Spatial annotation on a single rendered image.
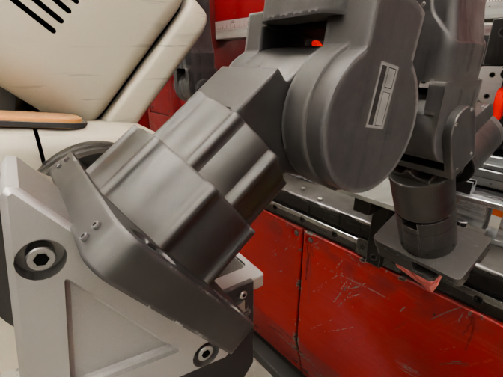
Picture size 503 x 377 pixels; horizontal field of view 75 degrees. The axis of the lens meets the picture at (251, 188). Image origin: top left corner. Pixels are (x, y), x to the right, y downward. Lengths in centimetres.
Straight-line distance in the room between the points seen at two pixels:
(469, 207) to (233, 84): 79
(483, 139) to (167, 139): 31
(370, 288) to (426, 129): 74
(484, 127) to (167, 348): 34
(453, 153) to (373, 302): 74
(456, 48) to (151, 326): 26
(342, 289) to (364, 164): 88
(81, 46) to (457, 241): 39
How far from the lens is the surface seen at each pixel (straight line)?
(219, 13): 143
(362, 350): 112
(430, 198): 34
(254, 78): 17
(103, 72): 27
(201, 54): 62
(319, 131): 16
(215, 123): 15
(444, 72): 28
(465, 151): 32
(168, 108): 140
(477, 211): 91
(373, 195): 73
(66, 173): 19
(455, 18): 29
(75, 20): 27
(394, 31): 19
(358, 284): 100
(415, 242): 39
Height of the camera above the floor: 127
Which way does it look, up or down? 22 degrees down
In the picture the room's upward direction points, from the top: straight up
